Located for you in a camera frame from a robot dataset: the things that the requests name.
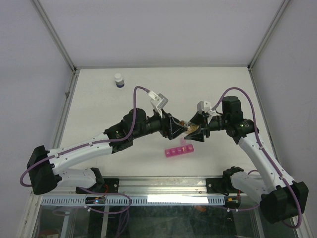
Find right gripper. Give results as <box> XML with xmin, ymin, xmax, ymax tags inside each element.
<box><xmin>184</xmin><ymin>111</ymin><xmax>229</xmax><ymax>142</ymax></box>

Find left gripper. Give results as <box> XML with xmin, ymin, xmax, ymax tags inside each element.
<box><xmin>131</xmin><ymin>107</ymin><xmax>187</xmax><ymax>140</ymax></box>

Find clear bottle yellow capsules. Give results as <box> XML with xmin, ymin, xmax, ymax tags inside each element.
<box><xmin>179</xmin><ymin>120</ymin><xmax>200</xmax><ymax>134</ymax></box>

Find pink weekly pill organizer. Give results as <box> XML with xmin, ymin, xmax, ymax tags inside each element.
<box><xmin>164</xmin><ymin>138</ymin><xmax>195</xmax><ymax>158</ymax></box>

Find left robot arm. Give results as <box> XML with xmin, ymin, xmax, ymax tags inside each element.
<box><xmin>26</xmin><ymin>109</ymin><xmax>187</xmax><ymax>195</ymax></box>

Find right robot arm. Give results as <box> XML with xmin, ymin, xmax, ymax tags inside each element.
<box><xmin>185</xmin><ymin>96</ymin><xmax>309</xmax><ymax>228</ymax></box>

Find white capped pill bottle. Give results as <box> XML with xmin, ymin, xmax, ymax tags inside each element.
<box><xmin>114</xmin><ymin>73</ymin><xmax>125</xmax><ymax>88</ymax></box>

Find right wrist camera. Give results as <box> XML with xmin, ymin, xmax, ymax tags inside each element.
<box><xmin>197</xmin><ymin>101</ymin><xmax>216</xmax><ymax>117</ymax></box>

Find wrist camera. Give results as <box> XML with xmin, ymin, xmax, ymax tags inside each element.
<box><xmin>148</xmin><ymin>91</ymin><xmax>168</xmax><ymax>118</ymax></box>
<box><xmin>197</xmin><ymin>101</ymin><xmax>216</xmax><ymax>117</ymax></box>

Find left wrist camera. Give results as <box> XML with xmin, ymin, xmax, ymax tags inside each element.
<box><xmin>148</xmin><ymin>91</ymin><xmax>168</xmax><ymax>118</ymax></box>

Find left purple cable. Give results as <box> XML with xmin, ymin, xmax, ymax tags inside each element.
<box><xmin>19</xmin><ymin>86</ymin><xmax>152</xmax><ymax>187</ymax></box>

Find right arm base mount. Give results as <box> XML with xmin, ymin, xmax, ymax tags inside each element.
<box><xmin>206</xmin><ymin>166</ymin><xmax>263</xmax><ymax>208</ymax></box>

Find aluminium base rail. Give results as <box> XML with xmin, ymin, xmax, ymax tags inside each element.
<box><xmin>31</xmin><ymin>176</ymin><xmax>263</xmax><ymax>196</ymax></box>

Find white slotted cable duct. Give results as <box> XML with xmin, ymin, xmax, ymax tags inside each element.
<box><xmin>41</xmin><ymin>195</ymin><xmax>225</xmax><ymax>207</ymax></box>

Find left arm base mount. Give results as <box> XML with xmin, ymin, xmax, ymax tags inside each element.
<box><xmin>85</xmin><ymin>168</ymin><xmax>119</xmax><ymax>193</ymax></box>

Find right aluminium frame post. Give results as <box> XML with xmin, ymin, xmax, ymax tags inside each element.
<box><xmin>248</xmin><ymin>0</ymin><xmax>292</xmax><ymax>71</ymax></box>

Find aluminium frame post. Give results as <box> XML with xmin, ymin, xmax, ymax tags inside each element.
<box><xmin>30</xmin><ymin>0</ymin><xmax>77</xmax><ymax>73</ymax></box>
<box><xmin>248</xmin><ymin>0</ymin><xmax>292</xmax><ymax>71</ymax></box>

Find left aluminium frame post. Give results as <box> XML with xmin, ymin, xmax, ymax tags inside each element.
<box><xmin>30</xmin><ymin>0</ymin><xmax>77</xmax><ymax>73</ymax></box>

